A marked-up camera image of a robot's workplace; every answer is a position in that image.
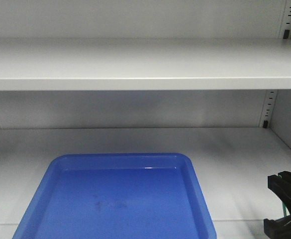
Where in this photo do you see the grey cabinet lower shelf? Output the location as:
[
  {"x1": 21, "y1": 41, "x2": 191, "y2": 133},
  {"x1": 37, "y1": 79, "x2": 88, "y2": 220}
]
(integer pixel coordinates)
[{"x1": 0, "y1": 128, "x2": 291, "y2": 239}]

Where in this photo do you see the grey cabinet shelf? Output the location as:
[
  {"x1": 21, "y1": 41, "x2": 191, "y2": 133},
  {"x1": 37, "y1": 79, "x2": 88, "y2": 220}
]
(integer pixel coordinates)
[
  {"x1": 0, "y1": 128, "x2": 291, "y2": 239},
  {"x1": 0, "y1": 38, "x2": 291, "y2": 91}
]

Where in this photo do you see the blue plastic tray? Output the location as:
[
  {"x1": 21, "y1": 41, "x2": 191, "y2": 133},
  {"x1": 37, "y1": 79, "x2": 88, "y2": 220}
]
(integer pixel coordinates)
[{"x1": 14, "y1": 153, "x2": 216, "y2": 239}]

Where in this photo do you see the grey cabinet upper shelf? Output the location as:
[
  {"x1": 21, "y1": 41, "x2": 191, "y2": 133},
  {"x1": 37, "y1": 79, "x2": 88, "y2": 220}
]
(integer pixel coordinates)
[{"x1": 0, "y1": 38, "x2": 291, "y2": 91}]

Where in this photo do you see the green plastic spoon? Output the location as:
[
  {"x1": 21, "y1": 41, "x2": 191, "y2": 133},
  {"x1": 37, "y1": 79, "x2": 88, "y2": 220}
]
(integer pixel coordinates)
[{"x1": 278, "y1": 171, "x2": 291, "y2": 217}]

